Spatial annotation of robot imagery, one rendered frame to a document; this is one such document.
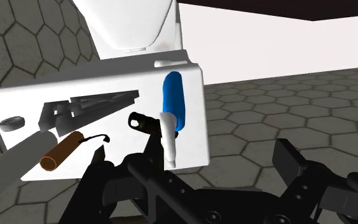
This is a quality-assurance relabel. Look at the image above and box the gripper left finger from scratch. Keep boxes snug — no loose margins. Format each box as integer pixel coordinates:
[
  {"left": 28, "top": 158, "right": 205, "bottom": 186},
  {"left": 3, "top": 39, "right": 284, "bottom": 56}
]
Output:
[{"left": 57, "top": 144, "right": 212, "bottom": 224}]

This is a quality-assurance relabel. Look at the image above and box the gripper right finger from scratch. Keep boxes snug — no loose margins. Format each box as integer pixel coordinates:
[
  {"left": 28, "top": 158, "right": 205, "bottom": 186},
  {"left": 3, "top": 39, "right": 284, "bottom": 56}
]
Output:
[{"left": 271, "top": 137, "right": 358, "bottom": 224}]

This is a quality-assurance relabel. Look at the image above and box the black tool with hole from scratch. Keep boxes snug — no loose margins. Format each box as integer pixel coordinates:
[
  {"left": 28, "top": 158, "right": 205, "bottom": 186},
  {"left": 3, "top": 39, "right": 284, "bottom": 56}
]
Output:
[{"left": 128, "top": 111, "right": 180, "bottom": 171}]

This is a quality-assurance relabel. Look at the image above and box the long grey rod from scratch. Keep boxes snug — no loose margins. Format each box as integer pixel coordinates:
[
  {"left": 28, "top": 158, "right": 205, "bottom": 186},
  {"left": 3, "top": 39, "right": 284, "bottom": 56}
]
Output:
[{"left": 0, "top": 130, "right": 59, "bottom": 211}]

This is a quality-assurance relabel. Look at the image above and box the blue and white handled tool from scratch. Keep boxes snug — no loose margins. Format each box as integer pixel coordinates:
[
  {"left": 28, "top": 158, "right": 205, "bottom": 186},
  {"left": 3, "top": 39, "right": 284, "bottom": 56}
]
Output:
[{"left": 160, "top": 71, "right": 186, "bottom": 170}]

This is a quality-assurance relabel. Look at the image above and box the brown cylinder with black string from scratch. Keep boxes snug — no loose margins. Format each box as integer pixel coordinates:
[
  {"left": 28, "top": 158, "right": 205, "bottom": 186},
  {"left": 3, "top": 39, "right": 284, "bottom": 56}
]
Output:
[{"left": 38, "top": 130, "right": 111, "bottom": 172}]

